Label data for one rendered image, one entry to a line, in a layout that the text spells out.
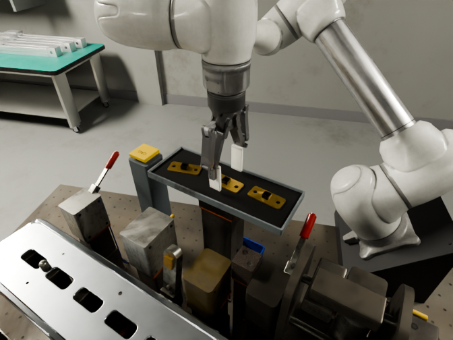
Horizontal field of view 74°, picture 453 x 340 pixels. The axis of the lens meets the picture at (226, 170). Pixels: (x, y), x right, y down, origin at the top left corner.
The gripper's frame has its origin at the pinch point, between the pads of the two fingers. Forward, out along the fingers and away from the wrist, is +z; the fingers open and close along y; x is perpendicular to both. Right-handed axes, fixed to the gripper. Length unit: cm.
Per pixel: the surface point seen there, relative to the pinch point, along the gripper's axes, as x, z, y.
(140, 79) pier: -246, 90, -170
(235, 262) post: 12.3, 10.0, 13.8
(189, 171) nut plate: -10.1, 3.7, 2.0
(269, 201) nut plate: 11.8, 3.7, -0.2
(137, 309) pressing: -1.9, 19.9, 30.1
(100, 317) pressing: -6.9, 19.9, 35.9
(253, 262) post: 15.4, 9.9, 11.6
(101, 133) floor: -230, 121, -96
